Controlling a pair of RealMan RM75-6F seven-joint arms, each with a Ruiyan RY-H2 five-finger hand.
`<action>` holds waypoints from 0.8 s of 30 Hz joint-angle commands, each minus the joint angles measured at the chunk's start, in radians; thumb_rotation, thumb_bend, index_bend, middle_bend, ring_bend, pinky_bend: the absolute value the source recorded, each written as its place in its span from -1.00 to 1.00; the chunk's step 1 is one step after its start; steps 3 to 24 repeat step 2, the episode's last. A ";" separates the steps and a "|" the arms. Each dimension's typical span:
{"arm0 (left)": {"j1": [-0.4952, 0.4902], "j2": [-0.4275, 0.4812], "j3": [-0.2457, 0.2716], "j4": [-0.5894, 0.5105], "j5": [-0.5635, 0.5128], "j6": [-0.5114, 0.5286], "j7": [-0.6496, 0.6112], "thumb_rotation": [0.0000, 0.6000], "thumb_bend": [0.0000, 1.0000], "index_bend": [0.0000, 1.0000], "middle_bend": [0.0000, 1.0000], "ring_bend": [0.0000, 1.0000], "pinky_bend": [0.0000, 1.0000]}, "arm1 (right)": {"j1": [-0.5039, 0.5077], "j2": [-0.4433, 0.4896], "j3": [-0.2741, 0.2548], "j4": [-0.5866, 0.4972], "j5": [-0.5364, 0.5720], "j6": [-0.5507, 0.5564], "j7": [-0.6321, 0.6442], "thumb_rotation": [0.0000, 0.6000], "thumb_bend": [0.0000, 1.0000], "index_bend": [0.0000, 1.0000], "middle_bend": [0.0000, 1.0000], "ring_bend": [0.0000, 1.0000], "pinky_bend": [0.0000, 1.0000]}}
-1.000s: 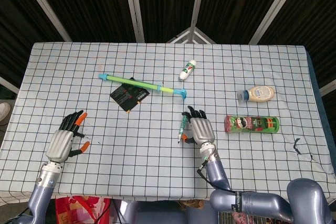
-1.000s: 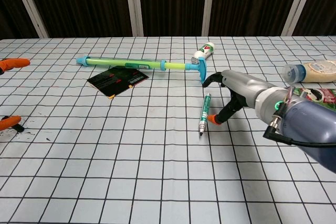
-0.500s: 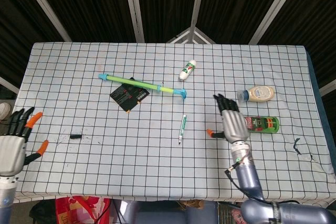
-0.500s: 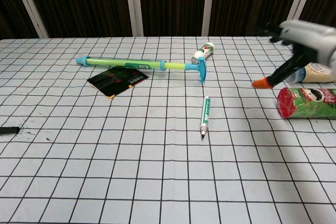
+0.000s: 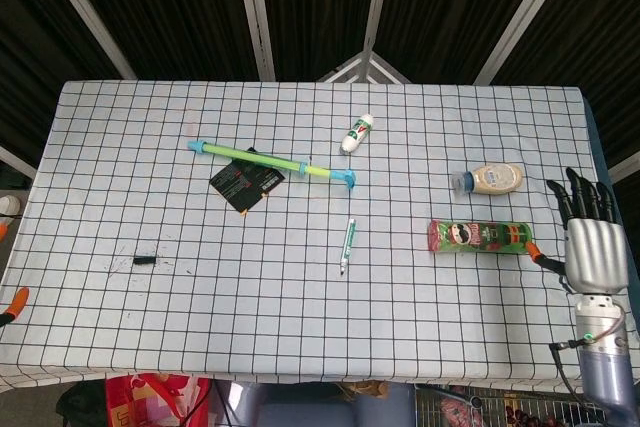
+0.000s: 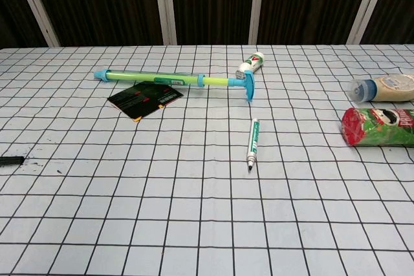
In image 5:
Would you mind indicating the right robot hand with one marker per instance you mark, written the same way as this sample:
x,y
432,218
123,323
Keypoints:
x,y
595,257

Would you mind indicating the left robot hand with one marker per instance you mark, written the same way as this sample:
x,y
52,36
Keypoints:
x,y
19,299

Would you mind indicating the black pen cap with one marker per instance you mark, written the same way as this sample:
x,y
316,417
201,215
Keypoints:
x,y
145,260

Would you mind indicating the green white marker body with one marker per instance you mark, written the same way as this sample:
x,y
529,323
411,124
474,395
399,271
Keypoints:
x,y
348,242

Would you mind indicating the white shoe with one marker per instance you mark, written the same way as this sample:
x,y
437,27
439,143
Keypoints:
x,y
9,204

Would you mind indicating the green Pringles can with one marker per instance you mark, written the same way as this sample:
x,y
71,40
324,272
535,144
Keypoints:
x,y
480,237

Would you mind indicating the black bag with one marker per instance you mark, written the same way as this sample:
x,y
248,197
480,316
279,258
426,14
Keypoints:
x,y
80,404

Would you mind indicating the mayonnaise squeeze bottle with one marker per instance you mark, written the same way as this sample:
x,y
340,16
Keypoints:
x,y
497,178

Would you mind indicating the red shopping bag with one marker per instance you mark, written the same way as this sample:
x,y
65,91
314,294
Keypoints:
x,y
155,399

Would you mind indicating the black card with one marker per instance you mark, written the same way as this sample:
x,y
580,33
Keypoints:
x,y
240,184

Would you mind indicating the small white bottle green label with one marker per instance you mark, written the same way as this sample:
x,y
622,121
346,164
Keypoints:
x,y
356,134

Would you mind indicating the light blue checkered tablecloth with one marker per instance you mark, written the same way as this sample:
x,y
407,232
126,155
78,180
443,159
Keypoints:
x,y
320,322

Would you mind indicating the white triangular frame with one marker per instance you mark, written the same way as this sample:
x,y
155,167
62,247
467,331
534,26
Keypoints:
x,y
350,71

